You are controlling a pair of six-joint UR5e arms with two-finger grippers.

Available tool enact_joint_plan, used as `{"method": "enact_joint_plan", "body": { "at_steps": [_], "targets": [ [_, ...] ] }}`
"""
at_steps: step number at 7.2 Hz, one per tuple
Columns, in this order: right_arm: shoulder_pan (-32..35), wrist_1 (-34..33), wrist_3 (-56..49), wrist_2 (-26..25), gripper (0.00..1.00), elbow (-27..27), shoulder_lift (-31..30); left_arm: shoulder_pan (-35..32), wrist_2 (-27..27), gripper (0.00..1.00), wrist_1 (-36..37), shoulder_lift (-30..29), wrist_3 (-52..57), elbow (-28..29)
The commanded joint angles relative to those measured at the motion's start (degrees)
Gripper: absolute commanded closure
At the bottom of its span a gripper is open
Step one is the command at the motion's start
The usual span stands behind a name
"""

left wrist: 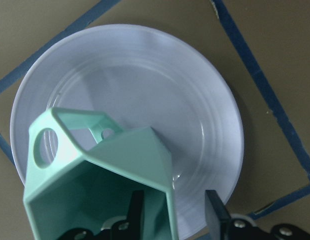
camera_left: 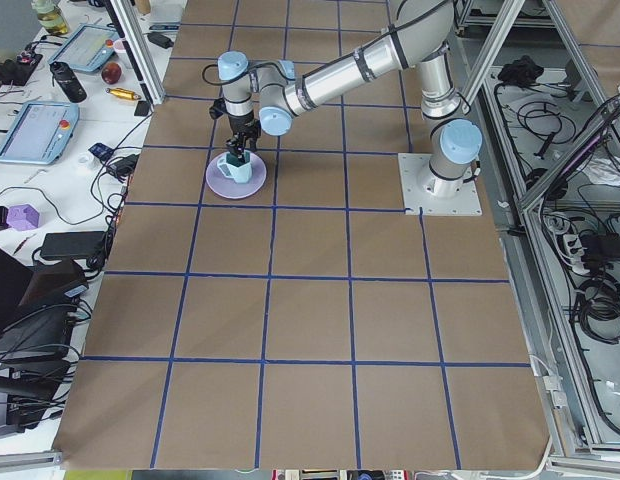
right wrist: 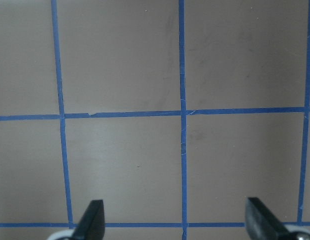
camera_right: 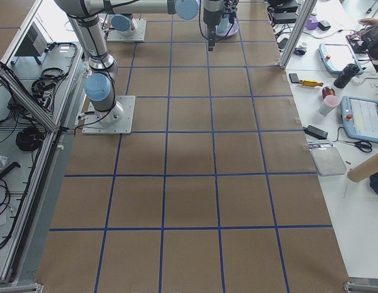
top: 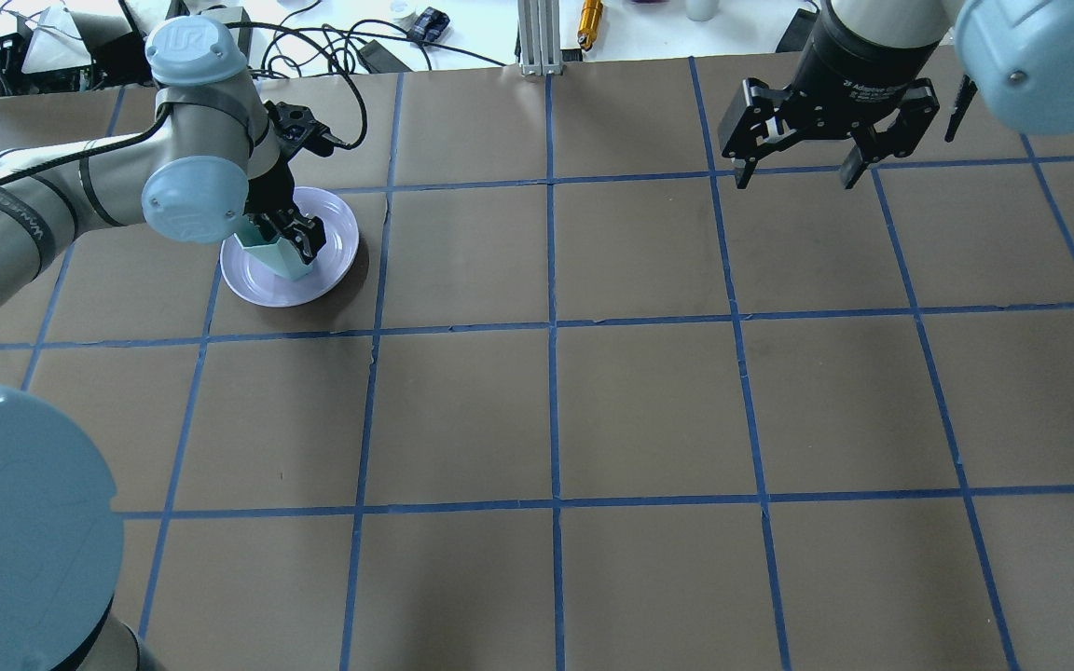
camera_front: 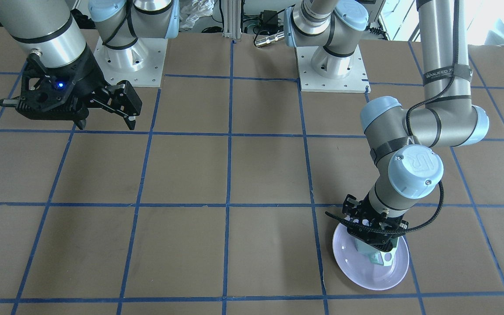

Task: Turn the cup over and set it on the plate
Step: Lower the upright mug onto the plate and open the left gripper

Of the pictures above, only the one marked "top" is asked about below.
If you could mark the mint green faceted cup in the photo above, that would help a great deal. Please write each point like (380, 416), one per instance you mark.
(252, 258)

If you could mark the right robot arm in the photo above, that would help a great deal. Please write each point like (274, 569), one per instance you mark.
(1017, 57)

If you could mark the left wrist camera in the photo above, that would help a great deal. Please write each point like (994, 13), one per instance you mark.
(298, 129)

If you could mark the aluminium frame post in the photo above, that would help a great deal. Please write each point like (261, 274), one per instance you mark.
(539, 38)

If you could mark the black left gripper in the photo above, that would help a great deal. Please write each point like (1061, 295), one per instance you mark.
(266, 196)

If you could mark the black power adapter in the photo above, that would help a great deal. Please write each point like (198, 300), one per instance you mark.
(376, 59)

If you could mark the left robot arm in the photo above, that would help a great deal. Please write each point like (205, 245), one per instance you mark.
(212, 166)

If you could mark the lavender round plate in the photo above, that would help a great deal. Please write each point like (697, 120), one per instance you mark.
(330, 267)

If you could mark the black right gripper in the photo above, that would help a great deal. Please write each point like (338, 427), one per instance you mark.
(849, 63)

